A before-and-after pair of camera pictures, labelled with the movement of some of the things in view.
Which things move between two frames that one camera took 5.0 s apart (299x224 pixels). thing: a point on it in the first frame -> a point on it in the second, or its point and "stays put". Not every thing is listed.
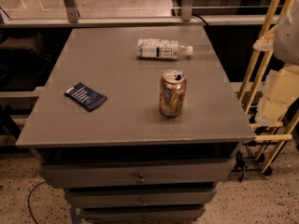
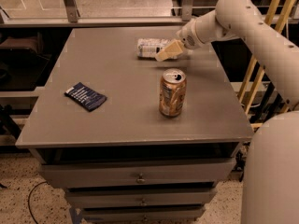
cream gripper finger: x=281 y=86 -> x=173 y=49
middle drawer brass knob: x=143 y=203 stays put
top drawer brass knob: x=140 y=179 stays put
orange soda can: x=172 y=95 stays put
